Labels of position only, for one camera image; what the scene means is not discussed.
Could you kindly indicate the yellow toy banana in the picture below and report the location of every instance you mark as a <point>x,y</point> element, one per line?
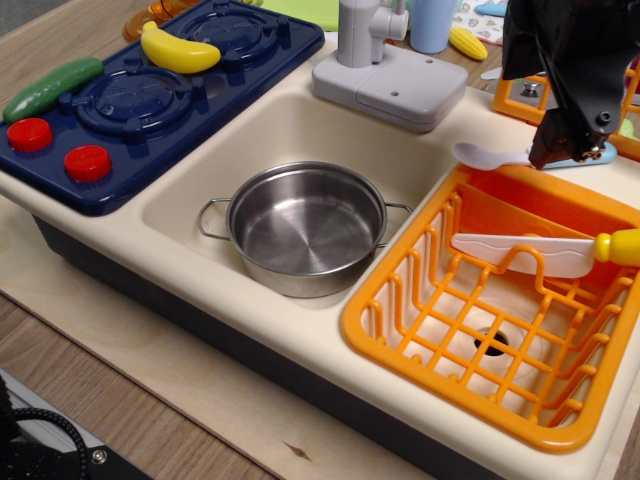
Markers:
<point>176,54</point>

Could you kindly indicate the white spoon with blue handle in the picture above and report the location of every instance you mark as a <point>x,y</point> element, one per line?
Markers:
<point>478,158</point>

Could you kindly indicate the yellow toy corn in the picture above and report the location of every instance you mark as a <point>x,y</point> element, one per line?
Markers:
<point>467,44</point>

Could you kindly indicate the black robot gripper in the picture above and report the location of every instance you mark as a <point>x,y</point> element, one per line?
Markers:
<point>584,48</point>

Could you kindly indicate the grey toy faucet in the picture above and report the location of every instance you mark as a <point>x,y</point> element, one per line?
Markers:
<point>369,75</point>

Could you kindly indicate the stainless steel pan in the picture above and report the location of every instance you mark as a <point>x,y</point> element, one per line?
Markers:
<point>306,229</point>

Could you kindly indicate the left red stove knob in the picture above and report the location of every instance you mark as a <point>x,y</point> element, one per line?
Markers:
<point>30,135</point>

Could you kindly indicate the red stove knob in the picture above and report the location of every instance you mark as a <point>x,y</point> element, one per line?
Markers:
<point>87,163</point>
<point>30,135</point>

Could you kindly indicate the silver lid with knob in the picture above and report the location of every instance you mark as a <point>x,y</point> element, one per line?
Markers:
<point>530,92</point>

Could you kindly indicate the orange plastic dish rack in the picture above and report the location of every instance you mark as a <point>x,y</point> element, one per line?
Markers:
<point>530,352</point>

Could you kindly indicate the light blue plastic cup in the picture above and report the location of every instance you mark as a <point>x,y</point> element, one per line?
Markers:
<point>430,24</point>

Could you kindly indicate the patterned white cloth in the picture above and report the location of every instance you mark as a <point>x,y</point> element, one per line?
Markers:
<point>484,19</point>

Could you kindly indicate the navy blue toy stove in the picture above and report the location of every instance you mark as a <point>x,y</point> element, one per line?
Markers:
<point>149,118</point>

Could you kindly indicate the orange transparent plastic item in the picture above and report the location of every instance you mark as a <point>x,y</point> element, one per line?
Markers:
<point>160,12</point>

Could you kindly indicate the toy knife yellow handle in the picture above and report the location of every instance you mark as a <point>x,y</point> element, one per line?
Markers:
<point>554,257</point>

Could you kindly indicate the plywood base board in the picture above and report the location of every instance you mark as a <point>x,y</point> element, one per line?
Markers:
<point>170,404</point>

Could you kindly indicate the right red stove knob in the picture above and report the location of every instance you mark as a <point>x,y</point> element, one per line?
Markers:
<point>87,163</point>

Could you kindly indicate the green cloth at back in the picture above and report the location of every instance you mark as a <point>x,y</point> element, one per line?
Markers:
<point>324,13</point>

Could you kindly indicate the green toy cucumber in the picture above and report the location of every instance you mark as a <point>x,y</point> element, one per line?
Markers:
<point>43,94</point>

